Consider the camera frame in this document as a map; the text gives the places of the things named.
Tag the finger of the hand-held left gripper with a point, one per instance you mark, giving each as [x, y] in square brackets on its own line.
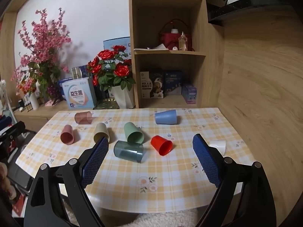
[16, 128]

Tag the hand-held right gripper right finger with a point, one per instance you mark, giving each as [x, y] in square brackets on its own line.
[207, 160]

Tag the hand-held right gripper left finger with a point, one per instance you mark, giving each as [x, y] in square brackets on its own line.
[95, 163]

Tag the white plastic cup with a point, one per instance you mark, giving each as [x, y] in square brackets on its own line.
[219, 146]

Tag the transparent teal plastic cup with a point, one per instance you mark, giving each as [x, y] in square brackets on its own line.
[125, 150]

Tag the beige plastic cup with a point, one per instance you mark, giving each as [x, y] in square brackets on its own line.
[100, 130]

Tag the pink plastic cup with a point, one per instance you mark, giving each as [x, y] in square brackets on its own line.
[67, 134]

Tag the transparent brown plastic cup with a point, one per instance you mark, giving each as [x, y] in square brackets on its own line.
[82, 117]

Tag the green plastic cup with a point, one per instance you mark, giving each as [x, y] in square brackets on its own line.
[132, 131]

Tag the red plastic cup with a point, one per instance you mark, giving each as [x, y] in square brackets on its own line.
[159, 143]

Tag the blue plastic cup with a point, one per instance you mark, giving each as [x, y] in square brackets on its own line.
[165, 117]

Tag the row of small bottles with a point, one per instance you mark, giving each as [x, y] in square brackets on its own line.
[24, 106]

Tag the white plastic bottle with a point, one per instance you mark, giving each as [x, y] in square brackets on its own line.
[34, 102]

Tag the dark grey bag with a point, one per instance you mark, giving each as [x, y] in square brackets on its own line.
[22, 170]

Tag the yellow checked floral tablecloth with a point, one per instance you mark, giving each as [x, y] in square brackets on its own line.
[165, 175]

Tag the pink dish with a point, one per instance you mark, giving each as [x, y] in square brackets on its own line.
[52, 103]

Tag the round gold tin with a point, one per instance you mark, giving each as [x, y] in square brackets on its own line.
[106, 104]

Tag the purple box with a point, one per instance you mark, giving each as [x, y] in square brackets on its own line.
[189, 94]

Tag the white and blue carton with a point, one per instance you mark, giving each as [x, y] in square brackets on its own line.
[78, 95]

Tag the white faceted vase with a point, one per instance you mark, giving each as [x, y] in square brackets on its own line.
[123, 98]

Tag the white fluffy stool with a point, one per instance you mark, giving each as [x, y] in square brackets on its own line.
[153, 220]

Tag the steel tumbler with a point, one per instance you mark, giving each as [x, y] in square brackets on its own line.
[76, 73]

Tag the pink blossom bouquet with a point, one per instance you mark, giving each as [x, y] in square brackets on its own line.
[42, 49]

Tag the dark blue printed box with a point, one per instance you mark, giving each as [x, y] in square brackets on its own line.
[174, 82]

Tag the wooden shelf unit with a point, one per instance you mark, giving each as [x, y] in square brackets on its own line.
[204, 75]

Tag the white and dark snack box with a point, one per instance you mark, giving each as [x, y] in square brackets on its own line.
[151, 85]

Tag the red rose bouquet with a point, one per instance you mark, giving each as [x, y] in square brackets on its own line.
[120, 71]

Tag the large light blue box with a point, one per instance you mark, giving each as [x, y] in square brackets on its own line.
[112, 43]

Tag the clear perfume bottle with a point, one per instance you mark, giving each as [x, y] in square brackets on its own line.
[182, 42]

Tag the white folded papers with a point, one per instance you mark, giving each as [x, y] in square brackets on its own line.
[151, 48]

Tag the black wall shelf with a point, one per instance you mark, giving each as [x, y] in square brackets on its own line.
[260, 7]

